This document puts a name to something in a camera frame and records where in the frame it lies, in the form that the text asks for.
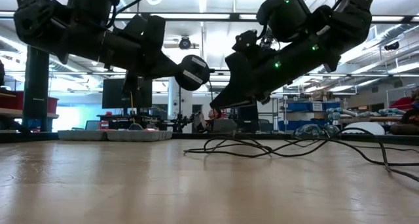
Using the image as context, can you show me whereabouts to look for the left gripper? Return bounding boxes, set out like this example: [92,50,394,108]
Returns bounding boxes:
[124,15,180,97]

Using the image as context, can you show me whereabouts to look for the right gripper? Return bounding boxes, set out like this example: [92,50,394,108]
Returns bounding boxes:
[209,48,305,109]

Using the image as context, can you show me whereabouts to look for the black cord spool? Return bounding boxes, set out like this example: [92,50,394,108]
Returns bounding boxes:
[174,54,211,92]

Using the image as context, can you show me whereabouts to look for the thin black cord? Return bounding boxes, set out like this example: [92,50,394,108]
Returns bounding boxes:
[183,127,419,182]

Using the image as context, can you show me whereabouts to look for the grey laptop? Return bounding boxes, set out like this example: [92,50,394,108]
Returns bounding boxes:
[212,118,238,134]

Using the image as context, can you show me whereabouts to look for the black monitor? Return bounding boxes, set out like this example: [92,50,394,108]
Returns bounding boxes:
[101,78,153,109]

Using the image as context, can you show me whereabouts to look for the blue bin shelf rack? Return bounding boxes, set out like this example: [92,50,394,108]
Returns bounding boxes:
[282,100,342,132]

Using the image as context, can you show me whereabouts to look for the clear safety glasses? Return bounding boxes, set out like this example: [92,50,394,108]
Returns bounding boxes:
[293,123,342,140]

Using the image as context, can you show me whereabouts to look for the white pedal trash bin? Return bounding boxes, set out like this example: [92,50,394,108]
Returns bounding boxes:
[341,121,386,136]

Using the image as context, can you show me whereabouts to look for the red plastic storage bin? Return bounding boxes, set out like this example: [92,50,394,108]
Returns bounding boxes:
[0,90,59,115]

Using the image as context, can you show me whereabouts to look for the person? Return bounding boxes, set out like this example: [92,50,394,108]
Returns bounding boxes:
[388,88,419,136]

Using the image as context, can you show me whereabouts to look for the overhead camera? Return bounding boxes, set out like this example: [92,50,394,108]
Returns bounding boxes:
[178,36,193,50]

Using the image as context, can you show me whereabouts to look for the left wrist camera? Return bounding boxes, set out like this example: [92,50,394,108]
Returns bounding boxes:
[122,14,148,33]

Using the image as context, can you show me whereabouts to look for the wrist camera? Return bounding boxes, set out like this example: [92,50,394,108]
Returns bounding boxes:
[122,14,148,33]
[232,29,260,54]

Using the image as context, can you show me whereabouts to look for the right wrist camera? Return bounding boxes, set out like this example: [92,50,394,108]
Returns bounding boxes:
[232,29,260,54]

